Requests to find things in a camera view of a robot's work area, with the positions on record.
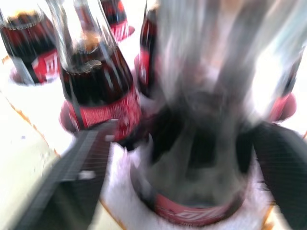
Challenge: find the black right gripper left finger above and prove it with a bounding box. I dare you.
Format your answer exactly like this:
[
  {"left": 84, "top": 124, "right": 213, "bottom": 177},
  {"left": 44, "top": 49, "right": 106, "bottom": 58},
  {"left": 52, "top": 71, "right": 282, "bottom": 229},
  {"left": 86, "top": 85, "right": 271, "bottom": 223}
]
[{"left": 14, "top": 119, "right": 119, "bottom": 230}]

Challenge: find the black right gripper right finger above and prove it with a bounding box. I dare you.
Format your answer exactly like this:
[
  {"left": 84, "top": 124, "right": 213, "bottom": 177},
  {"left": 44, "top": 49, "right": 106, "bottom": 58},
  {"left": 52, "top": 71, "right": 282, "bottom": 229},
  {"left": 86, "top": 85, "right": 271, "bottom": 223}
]
[{"left": 249, "top": 121, "right": 307, "bottom": 230}]

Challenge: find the glass cola bottle red label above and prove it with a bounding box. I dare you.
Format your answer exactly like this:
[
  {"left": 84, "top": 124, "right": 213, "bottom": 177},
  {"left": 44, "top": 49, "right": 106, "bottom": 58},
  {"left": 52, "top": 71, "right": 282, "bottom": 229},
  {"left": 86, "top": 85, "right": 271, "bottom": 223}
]
[
  {"left": 0, "top": 8, "right": 62, "bottom": 86},
  {"left": 130, "top": 0, "right": 307, "bottom": 227},
  {"left": 266, "top": 45, "right": 305, "bottom": 123},
  {"left": 45, "top": 0, "right": 142, "bottom": 142},
  {"left": 100, "top": 0, "right": 135, "bottom": 44},
  {"left": 133, "top": 3, "right": 161, "bottom": 98}
]

